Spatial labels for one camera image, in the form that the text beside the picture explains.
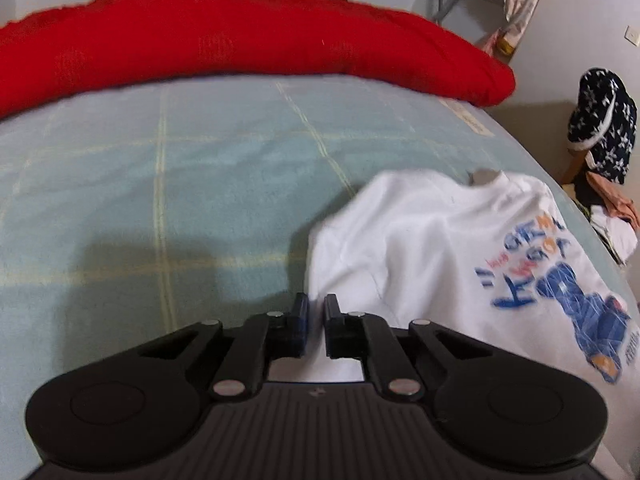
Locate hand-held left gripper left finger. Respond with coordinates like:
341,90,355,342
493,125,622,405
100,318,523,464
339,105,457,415
137,294,310,402

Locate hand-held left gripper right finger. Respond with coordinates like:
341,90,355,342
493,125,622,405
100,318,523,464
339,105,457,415
323,294,495,402

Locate white printed long-sleeve shirt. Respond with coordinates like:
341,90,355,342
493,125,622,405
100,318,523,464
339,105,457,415
269,169,640,480

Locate white clothes pile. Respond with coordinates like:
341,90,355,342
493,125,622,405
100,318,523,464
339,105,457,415
590,205,640,267

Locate light blue checked bed sheet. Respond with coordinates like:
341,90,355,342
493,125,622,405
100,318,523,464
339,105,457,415
0,74,640,476

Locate rolled red quilt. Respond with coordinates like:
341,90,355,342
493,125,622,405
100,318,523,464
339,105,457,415
0,0,517,120

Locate dark star-patterned garment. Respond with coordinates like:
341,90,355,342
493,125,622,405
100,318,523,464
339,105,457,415
567,67,639,185

